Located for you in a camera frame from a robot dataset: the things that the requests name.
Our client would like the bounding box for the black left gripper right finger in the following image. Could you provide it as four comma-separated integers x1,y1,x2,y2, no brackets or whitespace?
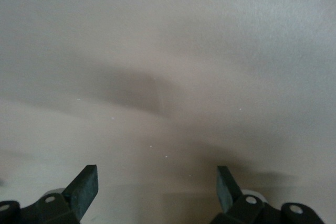
209,165,327,224

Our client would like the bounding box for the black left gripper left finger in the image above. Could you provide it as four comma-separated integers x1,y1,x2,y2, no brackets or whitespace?
0,164,99,224

